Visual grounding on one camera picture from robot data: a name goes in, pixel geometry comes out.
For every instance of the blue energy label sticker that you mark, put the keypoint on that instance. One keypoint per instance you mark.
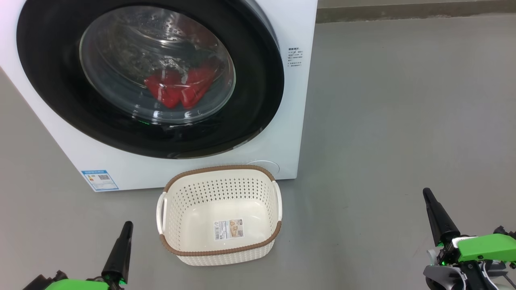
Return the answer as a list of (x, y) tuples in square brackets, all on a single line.
[(100, 180)]

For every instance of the stainless steel washing machine drum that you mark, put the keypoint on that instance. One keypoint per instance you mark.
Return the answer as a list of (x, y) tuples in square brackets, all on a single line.
[(133, 48)]

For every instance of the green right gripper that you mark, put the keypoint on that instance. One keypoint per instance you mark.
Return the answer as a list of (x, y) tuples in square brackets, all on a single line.
[(483, 247)]

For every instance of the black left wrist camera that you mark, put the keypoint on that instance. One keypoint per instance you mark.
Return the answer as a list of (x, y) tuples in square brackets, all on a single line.
[(40, 282)]

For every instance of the round white drain cover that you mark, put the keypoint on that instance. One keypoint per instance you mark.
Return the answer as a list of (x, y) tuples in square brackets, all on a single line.
[(268, 164)]

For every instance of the grey wall baseboard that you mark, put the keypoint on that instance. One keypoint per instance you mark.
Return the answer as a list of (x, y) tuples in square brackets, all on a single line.
[(403, 12)]

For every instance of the cream perforated basket brown rim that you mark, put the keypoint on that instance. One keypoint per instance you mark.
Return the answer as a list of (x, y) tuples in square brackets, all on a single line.
[(201, 217)]

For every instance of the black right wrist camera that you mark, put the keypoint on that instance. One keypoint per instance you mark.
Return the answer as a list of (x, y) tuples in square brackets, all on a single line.
[(506, 231)]

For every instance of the red and white garment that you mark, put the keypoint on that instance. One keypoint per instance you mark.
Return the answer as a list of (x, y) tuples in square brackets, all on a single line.
[(165, 90), (194, 90)]

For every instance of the black round glass washer door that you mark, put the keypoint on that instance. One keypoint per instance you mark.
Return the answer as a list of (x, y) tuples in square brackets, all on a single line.
[(52, 80)]

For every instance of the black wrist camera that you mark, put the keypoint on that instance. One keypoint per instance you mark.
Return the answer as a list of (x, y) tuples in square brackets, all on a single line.
[(40, 282), (506, 231)]

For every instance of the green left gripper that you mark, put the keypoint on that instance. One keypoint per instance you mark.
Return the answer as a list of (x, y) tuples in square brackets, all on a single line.
[(76, 285)]

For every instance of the white front-load washing machine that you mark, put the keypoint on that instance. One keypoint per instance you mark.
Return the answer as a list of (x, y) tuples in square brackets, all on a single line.
[(300, 121)]

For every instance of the white product label sticker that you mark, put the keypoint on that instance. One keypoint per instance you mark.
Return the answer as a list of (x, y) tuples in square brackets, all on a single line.
[(229, 229)]

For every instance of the small printed text sticker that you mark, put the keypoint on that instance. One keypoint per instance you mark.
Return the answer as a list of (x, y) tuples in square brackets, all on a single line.
[(295, 56)]

